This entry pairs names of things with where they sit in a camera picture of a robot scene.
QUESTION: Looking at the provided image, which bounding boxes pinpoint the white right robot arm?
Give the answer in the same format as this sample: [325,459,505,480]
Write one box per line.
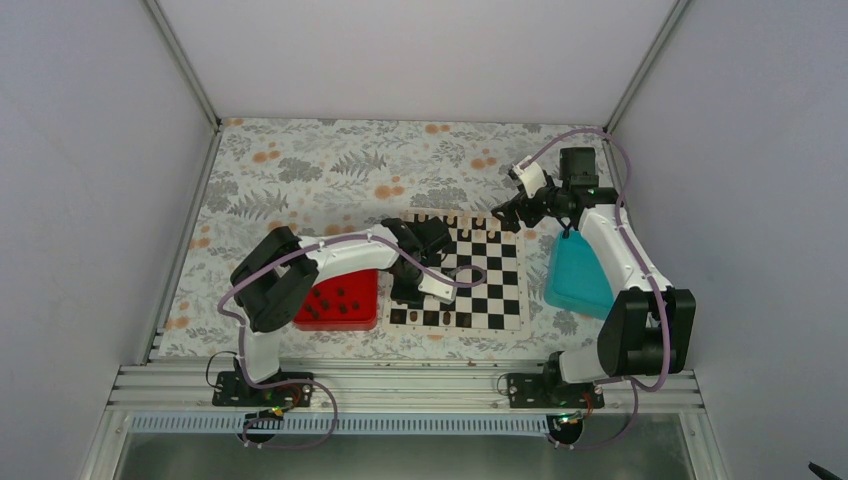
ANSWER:
[492,147,696,407]

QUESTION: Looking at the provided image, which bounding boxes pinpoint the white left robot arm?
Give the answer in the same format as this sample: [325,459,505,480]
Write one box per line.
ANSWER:
[218,218,463,405]

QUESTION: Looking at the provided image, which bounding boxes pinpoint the light wooden chess pieces row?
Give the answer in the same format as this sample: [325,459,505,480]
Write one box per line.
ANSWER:
[400,209,521,244]

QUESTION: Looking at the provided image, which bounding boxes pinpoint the black and white chessboard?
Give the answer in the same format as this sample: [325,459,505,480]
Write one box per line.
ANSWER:
[381,233,530,340]

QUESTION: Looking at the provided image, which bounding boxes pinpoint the teal plastic tray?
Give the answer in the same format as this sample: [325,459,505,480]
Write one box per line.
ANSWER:
[543,231,614,320]

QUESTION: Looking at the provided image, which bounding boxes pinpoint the red plastic tray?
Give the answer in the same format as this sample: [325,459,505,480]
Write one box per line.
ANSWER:
[293,270,378,331]

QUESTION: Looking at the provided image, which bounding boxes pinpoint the floral patterned table mat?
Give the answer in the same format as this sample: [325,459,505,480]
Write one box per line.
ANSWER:
[158,118,600,360]

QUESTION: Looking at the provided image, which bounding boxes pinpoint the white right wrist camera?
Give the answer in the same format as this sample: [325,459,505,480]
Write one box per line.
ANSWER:
[509,155,547,199]

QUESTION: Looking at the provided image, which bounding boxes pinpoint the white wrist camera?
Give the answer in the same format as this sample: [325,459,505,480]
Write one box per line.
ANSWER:
[417,269,457,304]
[509,155,547,199]

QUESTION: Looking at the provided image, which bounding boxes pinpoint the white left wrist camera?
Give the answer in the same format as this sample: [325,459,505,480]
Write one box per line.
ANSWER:
[417,269,457,304]

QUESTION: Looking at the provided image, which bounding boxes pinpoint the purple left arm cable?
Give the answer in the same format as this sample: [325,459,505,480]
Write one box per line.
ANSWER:
[217,233,489,452]

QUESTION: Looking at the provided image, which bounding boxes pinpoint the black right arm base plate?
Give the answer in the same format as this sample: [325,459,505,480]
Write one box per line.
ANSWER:
[498,373,605,409]

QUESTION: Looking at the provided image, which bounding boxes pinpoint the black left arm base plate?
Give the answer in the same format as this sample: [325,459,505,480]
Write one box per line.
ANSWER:
[211,371,312,409]

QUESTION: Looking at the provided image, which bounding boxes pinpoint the aluminium mounting rail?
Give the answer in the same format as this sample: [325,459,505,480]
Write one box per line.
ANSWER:
[107,357,704,437]

